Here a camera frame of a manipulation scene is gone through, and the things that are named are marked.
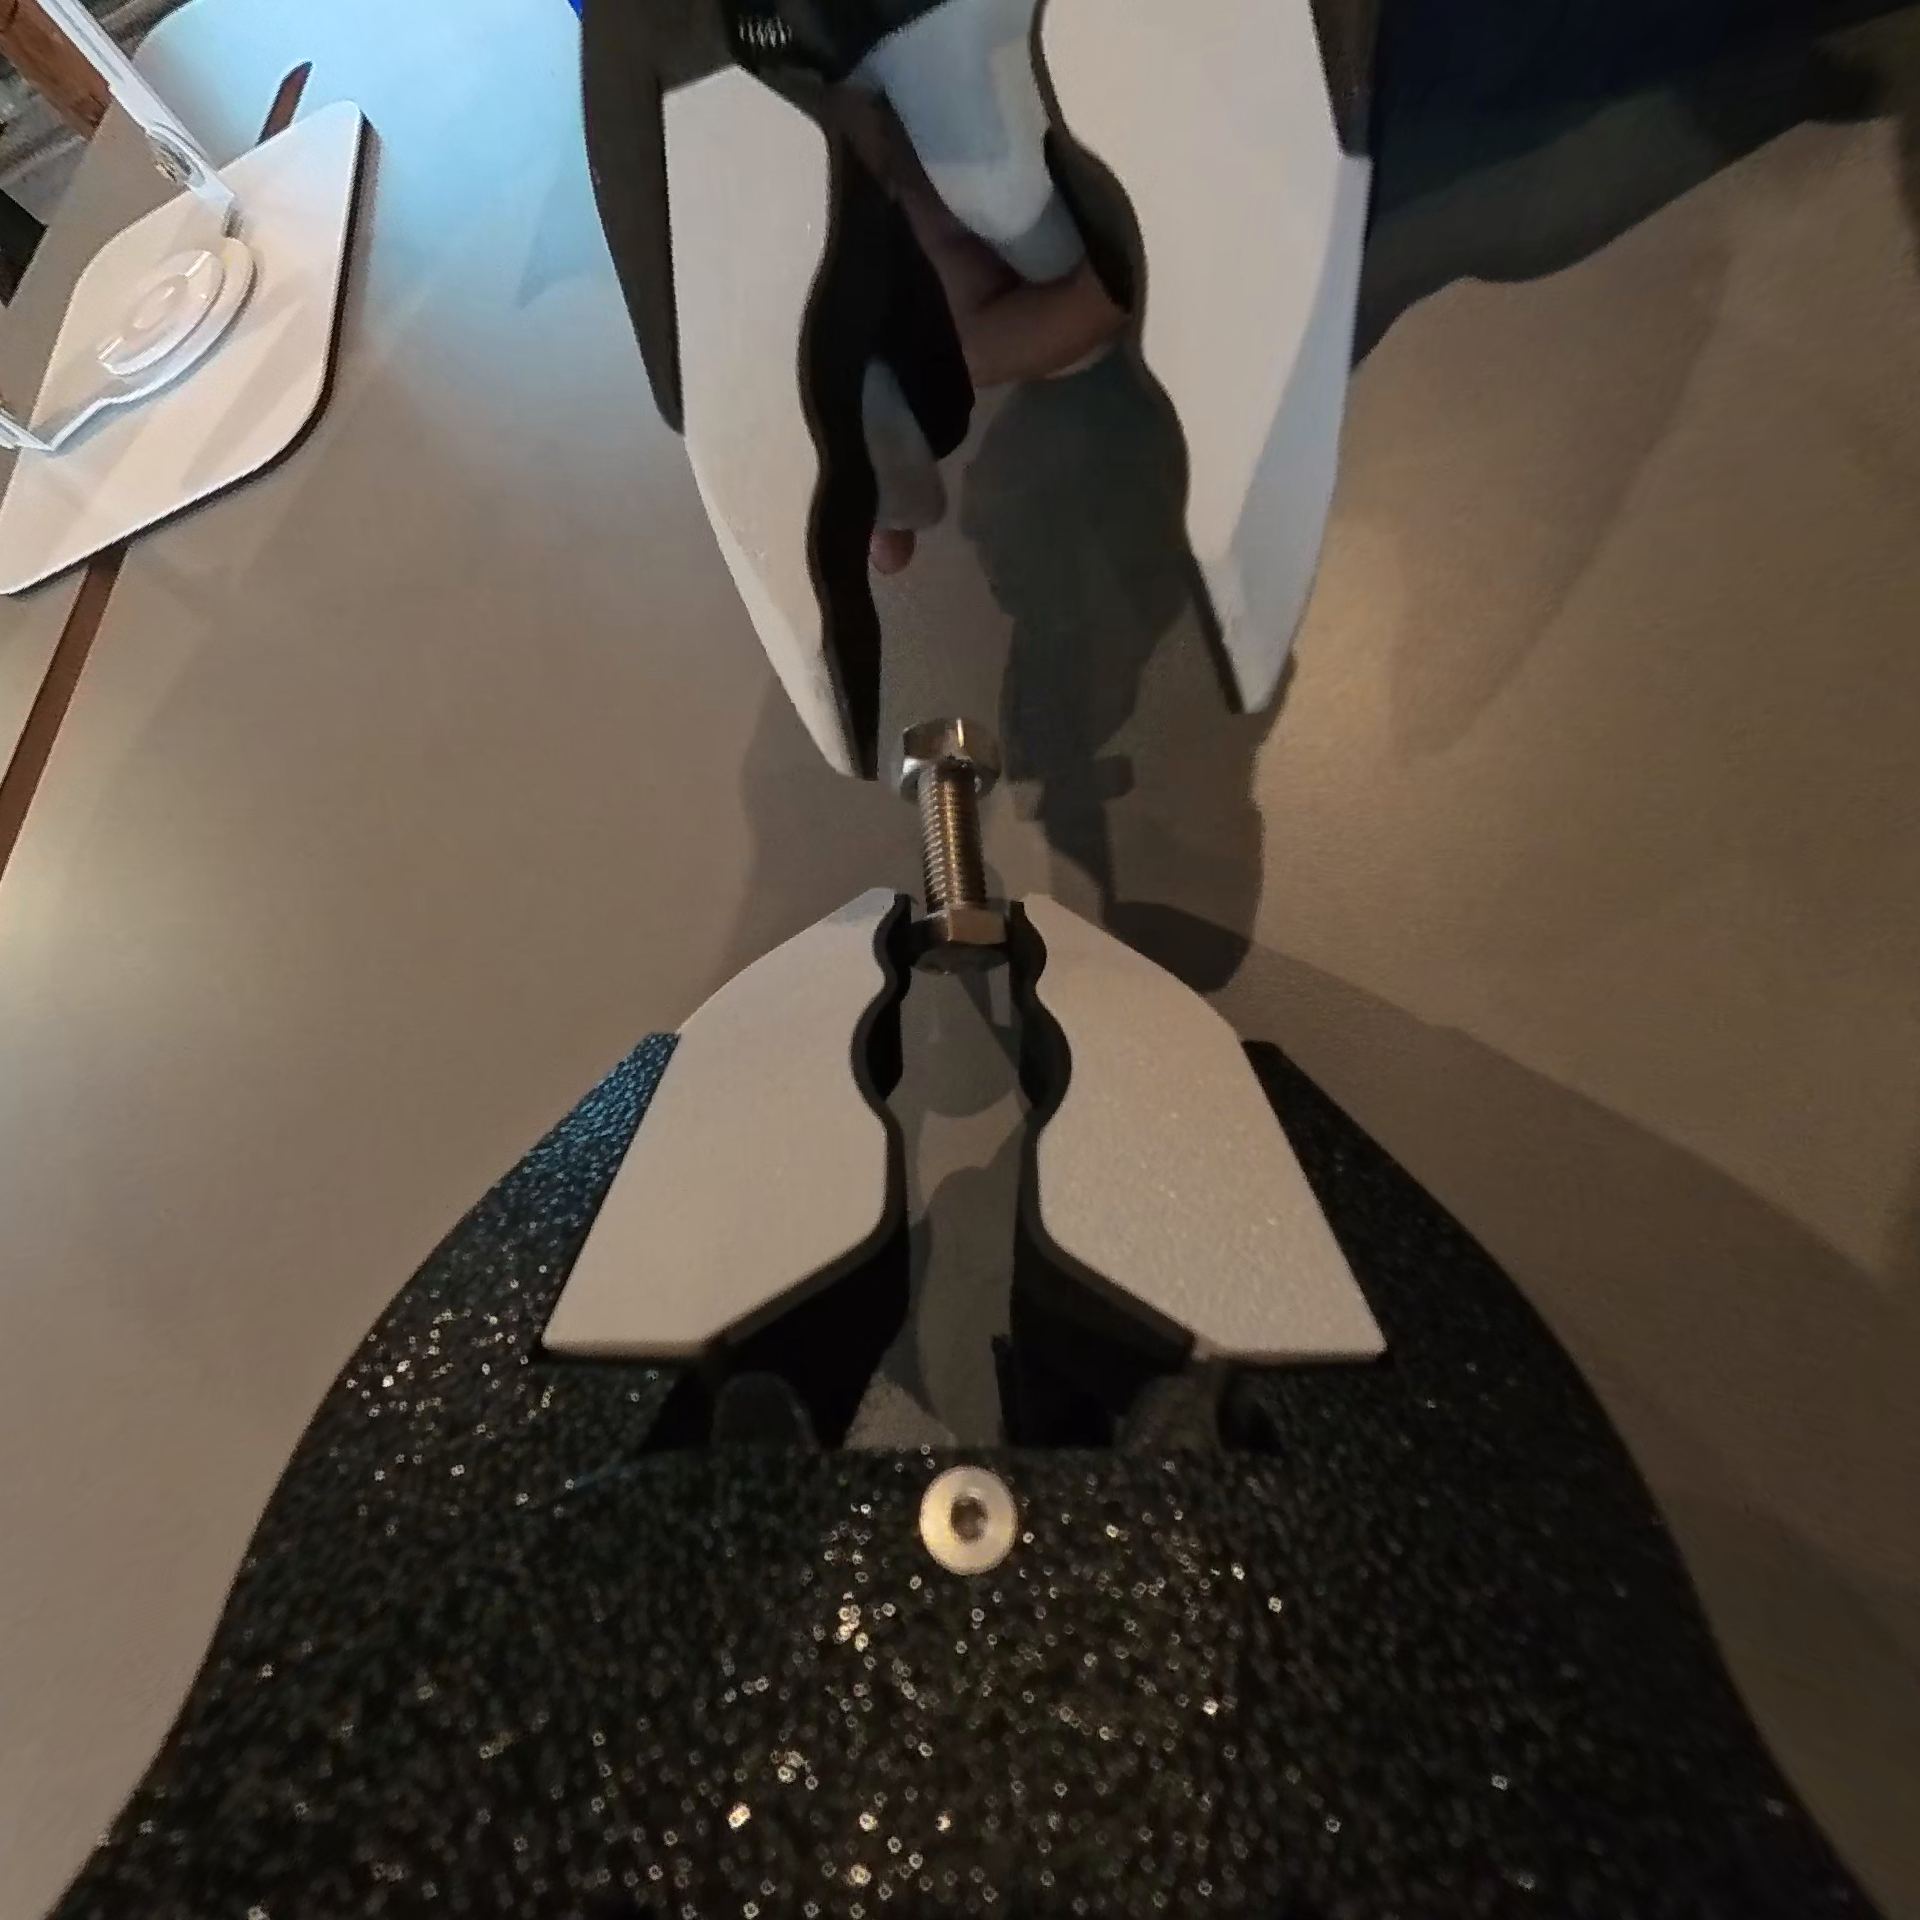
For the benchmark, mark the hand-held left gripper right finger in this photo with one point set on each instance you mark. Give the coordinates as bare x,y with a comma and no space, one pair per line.
1185,1184

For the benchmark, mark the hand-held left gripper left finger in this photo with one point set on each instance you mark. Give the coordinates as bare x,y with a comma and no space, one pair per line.
750,1142

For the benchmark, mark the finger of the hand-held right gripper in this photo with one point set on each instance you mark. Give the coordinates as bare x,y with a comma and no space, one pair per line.
1259,300
743,329

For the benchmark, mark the steel hex nut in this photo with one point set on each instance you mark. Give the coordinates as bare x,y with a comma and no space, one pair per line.
960,932

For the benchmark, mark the steel hex bolt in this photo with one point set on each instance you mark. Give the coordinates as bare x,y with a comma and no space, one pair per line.
950,849

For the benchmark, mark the blue plastic bin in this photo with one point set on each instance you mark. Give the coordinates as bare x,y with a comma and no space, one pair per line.
1576,89

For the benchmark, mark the person's right hand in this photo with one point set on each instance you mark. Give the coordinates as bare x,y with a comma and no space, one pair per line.
1049,329

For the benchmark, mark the clear acrylic stand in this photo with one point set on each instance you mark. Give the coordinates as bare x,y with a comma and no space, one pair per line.
165,316

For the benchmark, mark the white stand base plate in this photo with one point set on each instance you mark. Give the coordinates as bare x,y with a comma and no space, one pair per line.
271,300

